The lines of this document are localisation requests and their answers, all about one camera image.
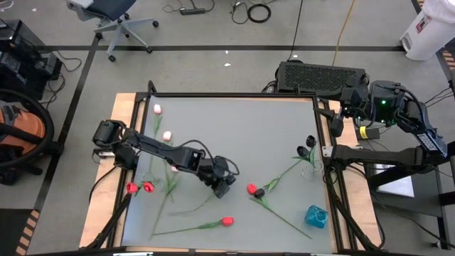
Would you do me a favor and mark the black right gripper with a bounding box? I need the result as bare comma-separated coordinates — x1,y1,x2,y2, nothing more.
314,86,371,119

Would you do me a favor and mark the clear glass vase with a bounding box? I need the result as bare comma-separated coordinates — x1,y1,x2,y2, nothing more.
141,171,166,193
301,159,325,181

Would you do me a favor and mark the blue glass vase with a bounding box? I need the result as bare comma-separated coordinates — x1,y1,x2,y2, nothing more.
304,204,330,230

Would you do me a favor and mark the black perforated computer case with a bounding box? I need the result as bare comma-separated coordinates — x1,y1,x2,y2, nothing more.
275,60,370,107

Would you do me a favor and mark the black diagonal beam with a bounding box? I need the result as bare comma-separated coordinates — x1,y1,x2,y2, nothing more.
367,141,455,191

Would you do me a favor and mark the white paper booklet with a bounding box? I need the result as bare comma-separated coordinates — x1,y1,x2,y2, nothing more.
375,165,416,199

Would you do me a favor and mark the grey side table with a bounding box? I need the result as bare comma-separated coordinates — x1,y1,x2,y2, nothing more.
365,151,447,218

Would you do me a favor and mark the white bin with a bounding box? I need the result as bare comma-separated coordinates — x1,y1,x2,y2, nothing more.
400,0,455,62

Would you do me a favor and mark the black power strip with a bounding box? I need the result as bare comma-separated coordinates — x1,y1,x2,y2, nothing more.
179,7,207,16

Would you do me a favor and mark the orange shop vacuum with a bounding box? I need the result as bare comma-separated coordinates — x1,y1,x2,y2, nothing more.
0,88,65,186

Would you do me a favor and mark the black electronics rack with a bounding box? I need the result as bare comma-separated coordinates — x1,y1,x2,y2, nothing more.
0,18,64,102

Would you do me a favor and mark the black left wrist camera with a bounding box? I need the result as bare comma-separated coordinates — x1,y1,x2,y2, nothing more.
213,179,232,200

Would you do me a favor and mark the yellow cable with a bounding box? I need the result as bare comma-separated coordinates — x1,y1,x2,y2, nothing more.
331,0,357,68

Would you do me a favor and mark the long black cable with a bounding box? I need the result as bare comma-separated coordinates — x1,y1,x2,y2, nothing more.
287,0,306,62

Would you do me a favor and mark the coiled black cable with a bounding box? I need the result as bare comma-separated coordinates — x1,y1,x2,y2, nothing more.
230,0,273,25

